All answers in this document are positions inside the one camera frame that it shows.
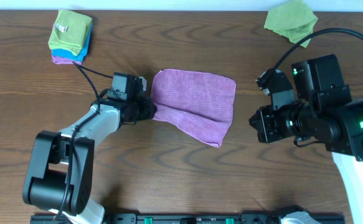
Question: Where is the purple microfiber cloth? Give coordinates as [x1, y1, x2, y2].
[151, 68, 237, 147]

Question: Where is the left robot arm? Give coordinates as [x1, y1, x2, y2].
[22, 97, 157, 223]

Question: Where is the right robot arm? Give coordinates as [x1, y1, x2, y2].
[249, 54, 363, 223]

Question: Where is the folded purple cloth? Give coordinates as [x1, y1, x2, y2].
[52, 56, 83, 65]

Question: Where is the folded blue cloth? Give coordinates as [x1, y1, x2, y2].
[52, 26, 93, 60]

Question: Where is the folded green cloth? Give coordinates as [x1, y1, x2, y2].
[48, 10, 92, 56]

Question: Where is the crumpled green cloth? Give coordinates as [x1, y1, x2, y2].
[264, 0, 318, 44]

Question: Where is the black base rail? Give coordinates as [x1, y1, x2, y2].
[30, 213, 346, 224]

